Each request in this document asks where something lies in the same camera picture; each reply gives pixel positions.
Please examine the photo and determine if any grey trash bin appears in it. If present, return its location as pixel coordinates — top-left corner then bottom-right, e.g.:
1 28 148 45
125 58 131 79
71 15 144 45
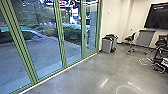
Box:
105 33 119 53

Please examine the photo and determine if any white floor cable loop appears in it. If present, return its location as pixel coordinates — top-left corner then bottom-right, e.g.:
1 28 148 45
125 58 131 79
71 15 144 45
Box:
115 84 142 94

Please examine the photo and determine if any dark green shrub bed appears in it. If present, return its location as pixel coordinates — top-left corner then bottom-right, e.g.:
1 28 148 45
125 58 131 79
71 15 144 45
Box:
43 26 83 44

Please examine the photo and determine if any green framed glass window wall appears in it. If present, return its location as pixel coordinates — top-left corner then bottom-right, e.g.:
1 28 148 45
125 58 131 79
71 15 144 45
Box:
0 0 104 94

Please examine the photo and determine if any black swivel chair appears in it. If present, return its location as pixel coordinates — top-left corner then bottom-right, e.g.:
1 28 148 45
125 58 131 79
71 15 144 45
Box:
123 32 138 55

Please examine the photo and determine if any black wall television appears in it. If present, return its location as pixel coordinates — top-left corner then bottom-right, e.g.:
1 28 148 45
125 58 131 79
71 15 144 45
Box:
143 2 168 30

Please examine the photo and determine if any grey indoor waste bin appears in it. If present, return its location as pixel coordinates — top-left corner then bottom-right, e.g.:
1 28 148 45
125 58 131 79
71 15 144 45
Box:
101 36 113 54

